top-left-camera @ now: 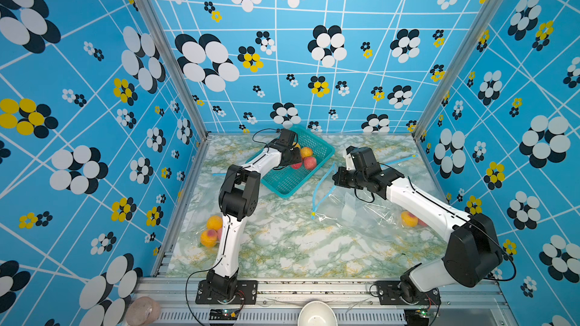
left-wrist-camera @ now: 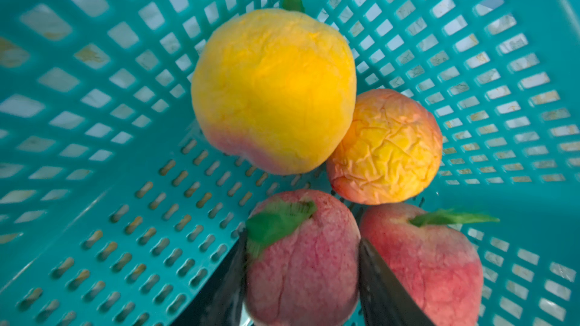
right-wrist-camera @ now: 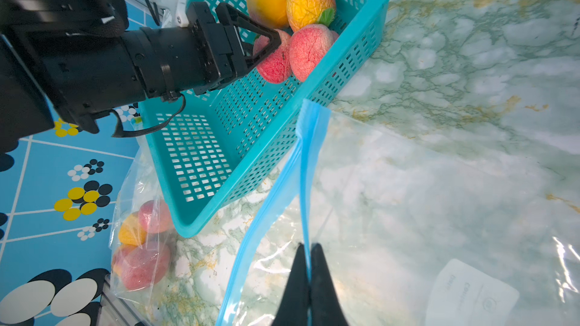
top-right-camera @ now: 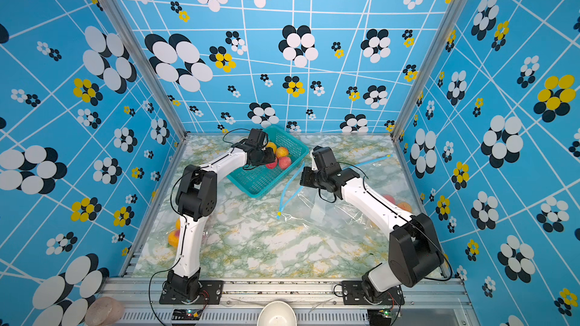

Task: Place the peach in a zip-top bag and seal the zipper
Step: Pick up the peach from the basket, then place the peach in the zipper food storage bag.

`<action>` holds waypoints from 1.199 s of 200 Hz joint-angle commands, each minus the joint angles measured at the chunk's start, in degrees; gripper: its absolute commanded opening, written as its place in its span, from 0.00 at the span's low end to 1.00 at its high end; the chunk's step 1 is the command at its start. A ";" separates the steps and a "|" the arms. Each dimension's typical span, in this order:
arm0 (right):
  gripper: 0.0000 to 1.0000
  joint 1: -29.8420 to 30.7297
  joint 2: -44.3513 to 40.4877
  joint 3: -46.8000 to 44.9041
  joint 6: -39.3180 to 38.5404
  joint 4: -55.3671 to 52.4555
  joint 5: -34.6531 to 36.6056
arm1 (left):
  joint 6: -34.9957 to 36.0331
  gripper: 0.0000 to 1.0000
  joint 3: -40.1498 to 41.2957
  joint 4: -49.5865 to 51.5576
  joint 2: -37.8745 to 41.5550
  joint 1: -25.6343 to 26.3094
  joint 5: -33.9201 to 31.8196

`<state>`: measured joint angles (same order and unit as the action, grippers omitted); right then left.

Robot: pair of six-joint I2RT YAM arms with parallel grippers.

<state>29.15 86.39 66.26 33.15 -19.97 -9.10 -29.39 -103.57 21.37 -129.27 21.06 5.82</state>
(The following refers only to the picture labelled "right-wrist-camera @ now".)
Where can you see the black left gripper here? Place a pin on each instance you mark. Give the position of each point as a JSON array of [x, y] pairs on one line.
[[206, 55]]

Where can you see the yellow orange peach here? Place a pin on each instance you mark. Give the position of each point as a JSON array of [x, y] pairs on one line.
[[131, 232]]

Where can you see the clear zip bag blue zipper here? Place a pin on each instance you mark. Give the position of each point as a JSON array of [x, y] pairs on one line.
[[139, 272]]

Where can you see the teal plastic mesh basket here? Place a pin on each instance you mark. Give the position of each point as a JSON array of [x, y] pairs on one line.
[[217, 147]]

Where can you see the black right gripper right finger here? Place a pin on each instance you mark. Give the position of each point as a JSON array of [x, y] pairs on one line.
[[325, 307]]

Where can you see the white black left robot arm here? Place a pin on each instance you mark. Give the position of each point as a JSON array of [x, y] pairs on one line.
[[78, 59]]

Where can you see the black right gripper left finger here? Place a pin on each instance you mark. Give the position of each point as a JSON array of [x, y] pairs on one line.
[[295, 303]]

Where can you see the pink peach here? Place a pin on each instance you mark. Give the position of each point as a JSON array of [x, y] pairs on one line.
[[154, 217]]

